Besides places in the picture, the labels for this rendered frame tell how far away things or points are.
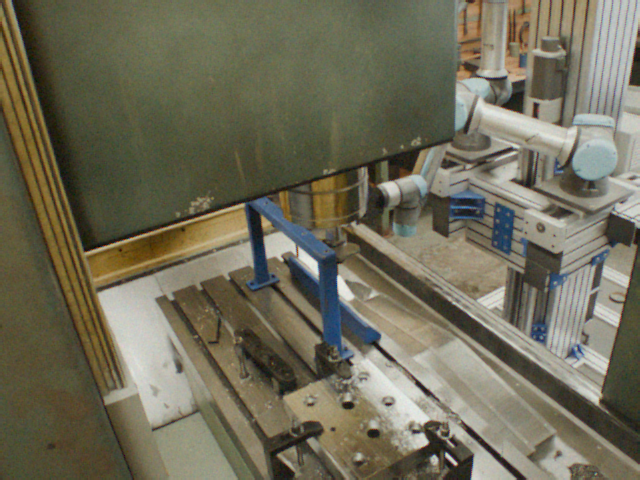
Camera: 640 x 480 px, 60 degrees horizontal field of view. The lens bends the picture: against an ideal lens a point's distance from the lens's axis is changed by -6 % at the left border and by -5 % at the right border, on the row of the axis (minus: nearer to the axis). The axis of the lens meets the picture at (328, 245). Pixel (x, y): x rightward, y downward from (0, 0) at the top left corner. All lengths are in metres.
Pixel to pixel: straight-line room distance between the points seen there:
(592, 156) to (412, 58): 0.84
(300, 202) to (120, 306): 1.21
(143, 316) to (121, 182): 1.31
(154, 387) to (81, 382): 1.30
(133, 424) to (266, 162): 0.40
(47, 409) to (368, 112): 0.60
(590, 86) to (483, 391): 1.01
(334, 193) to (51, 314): 0.55
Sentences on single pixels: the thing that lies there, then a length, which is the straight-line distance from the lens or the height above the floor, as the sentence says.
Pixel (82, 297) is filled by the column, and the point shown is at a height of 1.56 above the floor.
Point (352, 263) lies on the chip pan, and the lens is 2.38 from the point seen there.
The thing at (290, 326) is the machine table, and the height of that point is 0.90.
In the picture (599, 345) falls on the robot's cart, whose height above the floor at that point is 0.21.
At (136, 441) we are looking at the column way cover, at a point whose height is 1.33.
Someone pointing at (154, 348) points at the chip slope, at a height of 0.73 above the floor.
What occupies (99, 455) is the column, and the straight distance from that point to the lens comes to 0.69.
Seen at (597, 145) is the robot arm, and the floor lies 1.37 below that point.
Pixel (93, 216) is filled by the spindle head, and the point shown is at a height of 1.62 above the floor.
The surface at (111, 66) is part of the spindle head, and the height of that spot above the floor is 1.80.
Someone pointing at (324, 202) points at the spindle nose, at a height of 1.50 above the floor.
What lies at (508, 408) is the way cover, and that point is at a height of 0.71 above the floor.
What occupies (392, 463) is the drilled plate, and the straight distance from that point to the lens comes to 1.20.
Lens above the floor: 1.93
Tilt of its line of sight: 30 degrees down
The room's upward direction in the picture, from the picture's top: 4 degrees counter-clockwise
